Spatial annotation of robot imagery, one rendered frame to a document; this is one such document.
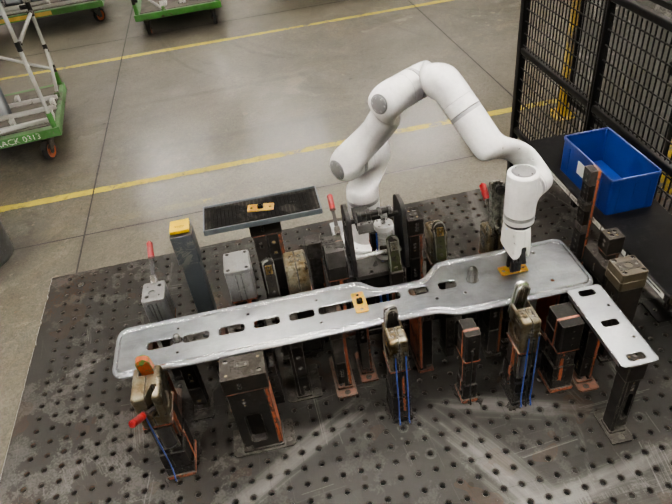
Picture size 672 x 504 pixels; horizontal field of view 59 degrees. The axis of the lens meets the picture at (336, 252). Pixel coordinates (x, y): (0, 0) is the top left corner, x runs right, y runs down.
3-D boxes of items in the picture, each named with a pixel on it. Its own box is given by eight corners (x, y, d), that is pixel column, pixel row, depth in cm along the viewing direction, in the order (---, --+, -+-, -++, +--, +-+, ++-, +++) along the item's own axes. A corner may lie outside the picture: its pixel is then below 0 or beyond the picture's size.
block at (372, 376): (362, 383, 188) (354, 319, 170) (353, 353, 198) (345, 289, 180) (378, 379, 188) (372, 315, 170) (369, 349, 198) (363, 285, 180)
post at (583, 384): (579, 393, 177) (596, 325, 159) (562, 365, 185) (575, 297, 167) (600, 388, 177) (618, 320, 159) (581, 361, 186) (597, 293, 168)
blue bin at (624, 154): (604, 216, 187) (612, 181, 179) (558, 168, 211) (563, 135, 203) (653, 206, 189) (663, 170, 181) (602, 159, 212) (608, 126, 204)
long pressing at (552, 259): (110, 389, 159) (108, 385, 158) (118, 330, 177) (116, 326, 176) (598, 286, 170) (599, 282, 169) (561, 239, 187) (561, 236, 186)
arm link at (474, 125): (480, 103, 169) (541, 192, 169) (444, 125, 161) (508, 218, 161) (500, 87, 161) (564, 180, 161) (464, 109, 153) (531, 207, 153)
